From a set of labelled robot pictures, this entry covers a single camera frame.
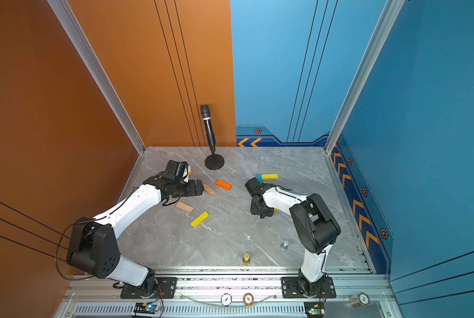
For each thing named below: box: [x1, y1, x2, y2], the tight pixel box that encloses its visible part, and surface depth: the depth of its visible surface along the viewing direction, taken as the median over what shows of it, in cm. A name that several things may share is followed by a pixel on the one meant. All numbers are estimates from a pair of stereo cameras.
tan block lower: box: [175, 201, 194, 214], surface depth 96 cm
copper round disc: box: [242, 292, 255, 307], surface depth 72 cm
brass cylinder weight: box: [242, 253, 251, 265], surface depth 80 cm
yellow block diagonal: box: [189, 210, 210, 229], surface depth 92 cm
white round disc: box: [220, 292, 233, 307], surface depth 72 cm
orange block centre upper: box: [214, 179, 233, 191], surface depth 104 cm
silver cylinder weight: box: [280, 240, 289, 252], surface depth 82 cm
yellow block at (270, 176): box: [262, 173, 279, 181], surface depth 107 cm
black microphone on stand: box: [200, 104, 225, 171], surface depth 98 cm
